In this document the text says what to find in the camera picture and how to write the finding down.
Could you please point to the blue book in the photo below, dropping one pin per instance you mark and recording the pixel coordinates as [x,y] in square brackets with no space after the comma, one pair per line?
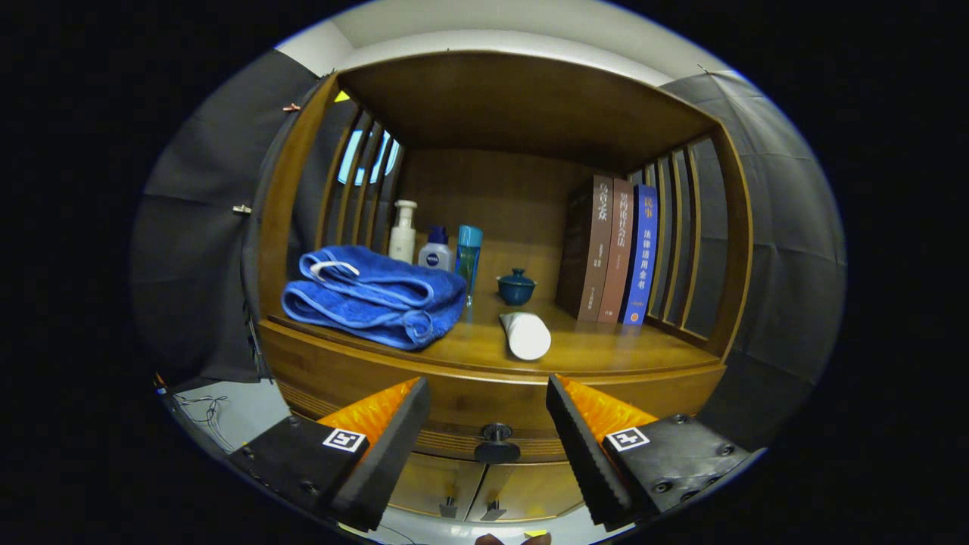
[642,257]

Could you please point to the wooden countertop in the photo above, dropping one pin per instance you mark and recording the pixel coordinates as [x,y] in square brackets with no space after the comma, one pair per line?
[606,348]

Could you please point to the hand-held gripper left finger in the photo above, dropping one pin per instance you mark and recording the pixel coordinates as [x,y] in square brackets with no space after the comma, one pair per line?
[390,454]

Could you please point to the white pump bottle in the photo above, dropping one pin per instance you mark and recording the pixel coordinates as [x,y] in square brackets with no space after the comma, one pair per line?
[403,238]

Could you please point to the light brown book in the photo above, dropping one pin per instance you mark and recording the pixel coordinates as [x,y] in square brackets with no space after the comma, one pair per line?
[617,257]

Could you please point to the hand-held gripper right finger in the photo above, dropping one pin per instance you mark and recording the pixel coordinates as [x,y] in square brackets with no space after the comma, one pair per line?
[583,454]

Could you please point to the white green tube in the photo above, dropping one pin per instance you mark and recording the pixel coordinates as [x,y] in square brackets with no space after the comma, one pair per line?
[528,337]

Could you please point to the wooden cabinet door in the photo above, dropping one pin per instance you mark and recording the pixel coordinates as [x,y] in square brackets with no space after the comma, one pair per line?
[431,488]
[530,492]

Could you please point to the blue lidded teacup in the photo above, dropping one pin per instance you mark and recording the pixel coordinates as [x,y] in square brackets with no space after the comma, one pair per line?
[517,290]

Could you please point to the dark brown book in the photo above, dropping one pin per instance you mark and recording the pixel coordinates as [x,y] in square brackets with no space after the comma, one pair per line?
[587,250]

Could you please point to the clear blue bottle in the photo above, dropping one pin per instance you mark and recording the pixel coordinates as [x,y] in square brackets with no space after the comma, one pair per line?
[468,253]

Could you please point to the wooden cabinet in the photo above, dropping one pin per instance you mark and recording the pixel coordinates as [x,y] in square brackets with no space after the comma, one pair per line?
[515,98]

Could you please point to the white lotion bottle blue cap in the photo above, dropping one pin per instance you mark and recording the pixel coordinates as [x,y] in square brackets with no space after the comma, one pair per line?
[434,256]

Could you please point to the wooden drawer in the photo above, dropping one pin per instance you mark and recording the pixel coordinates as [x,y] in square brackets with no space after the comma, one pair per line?
[484,401]

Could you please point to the blue folded towel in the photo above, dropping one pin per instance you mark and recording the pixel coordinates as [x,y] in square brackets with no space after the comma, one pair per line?
[371,299]

